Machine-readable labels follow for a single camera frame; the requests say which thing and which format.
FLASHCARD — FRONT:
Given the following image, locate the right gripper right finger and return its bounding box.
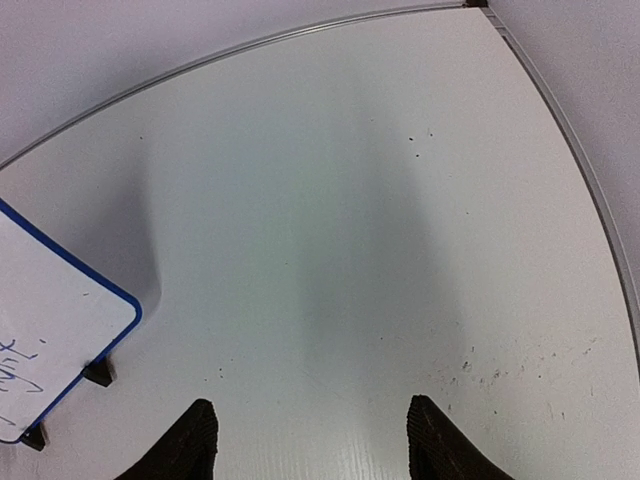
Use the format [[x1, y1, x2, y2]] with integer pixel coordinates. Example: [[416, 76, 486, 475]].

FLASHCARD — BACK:
[[406, 395, 510, 480]]

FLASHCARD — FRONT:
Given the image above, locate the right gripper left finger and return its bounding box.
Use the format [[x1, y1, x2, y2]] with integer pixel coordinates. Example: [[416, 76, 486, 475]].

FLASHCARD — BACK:
[[117, 399, 219, 480]]

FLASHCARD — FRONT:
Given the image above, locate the blue framed whiteboard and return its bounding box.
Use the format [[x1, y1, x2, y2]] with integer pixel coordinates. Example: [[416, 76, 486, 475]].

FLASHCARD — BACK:
[[1, 203, 143, 444]]

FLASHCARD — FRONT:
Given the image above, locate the right black whiteboard foot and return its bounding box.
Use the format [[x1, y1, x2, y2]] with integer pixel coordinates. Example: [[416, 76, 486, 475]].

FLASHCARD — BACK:
[[81, 357, 116, 388]]

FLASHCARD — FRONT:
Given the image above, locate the black whiteboard foot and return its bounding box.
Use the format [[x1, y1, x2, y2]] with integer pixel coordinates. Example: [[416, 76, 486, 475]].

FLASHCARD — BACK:
[[20, 424, 46, 452], [81, 357, 116, 388]]

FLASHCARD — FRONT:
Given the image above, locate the left black whiteboard foot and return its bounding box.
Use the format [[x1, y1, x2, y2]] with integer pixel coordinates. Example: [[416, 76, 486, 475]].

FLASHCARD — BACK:
[[20, 424, 46, 452]]

